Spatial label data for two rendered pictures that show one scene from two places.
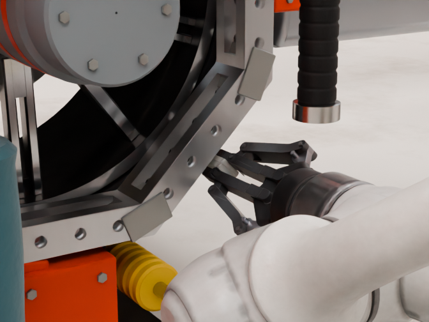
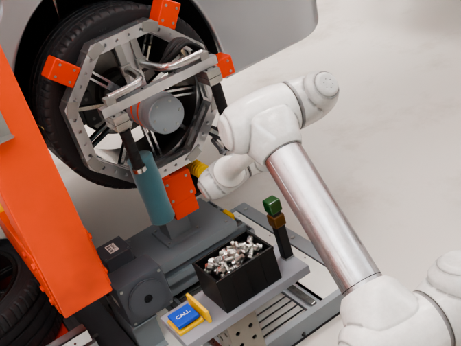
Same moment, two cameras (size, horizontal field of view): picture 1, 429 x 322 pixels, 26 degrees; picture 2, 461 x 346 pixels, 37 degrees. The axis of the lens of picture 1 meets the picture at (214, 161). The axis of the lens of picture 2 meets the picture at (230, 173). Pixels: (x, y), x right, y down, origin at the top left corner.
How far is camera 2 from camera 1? 1.49 m
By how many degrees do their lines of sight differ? 14
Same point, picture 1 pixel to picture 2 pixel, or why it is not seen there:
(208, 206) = not seen: hidden behind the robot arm
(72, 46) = (158, 127)
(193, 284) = (202, 179)
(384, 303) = (252, 170)
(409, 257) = (242, 166)
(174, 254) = not seen: hidden behind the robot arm
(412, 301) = (258, 168)
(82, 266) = (179, 174)
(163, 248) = not seen: hidden behind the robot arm
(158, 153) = (193, 132)
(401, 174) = (338, 57)
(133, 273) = (195, 170)
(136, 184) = (188, 144)
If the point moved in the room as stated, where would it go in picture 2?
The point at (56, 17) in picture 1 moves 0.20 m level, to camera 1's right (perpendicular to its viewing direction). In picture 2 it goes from (152, 122) to (212, 107)
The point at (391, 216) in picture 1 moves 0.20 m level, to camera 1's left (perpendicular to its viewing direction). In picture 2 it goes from (236, 158) to (173, 174)
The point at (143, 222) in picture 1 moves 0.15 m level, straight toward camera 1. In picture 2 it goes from (193, 156) to (195, 175)
